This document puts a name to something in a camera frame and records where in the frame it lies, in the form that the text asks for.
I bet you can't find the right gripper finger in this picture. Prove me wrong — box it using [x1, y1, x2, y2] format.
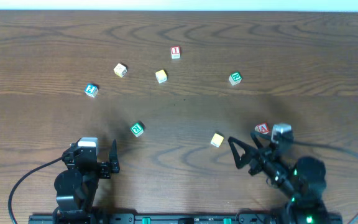
[227, 136, 260, 170]
[250, 131, 274, 149]

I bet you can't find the red letter A block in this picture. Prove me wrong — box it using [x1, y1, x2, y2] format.
[255, 123, 270, 134]

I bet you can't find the red letter I block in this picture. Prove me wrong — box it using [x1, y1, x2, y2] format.
[170, 46, 181, 59]

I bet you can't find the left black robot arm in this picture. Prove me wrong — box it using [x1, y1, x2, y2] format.
[52, 137, 120, 223]

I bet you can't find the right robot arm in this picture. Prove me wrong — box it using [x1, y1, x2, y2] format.
[228, 131, 331, 223]

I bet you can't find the yellow block near right arm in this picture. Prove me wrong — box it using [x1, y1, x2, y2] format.
[210, 133, 224, 147]

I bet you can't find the green number 2 block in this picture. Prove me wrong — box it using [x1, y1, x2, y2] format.
[131, 123, 144, 137]

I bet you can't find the blue number 2 block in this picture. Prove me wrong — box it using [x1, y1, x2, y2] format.
[85, 84, 99, 98]

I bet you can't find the green letter R block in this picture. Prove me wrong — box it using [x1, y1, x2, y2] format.
[229, 72, 242, 86]

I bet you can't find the cream yellow picture block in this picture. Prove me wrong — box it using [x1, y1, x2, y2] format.
[113, 63, 127, 77]

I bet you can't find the yellow top wooden block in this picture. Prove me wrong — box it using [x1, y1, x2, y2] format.
[155, 70, 167, 83]

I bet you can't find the left black cable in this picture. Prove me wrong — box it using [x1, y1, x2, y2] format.
[7, 156, 65, 224]

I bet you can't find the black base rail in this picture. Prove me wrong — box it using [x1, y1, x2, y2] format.
[28, 212, 344, 224]

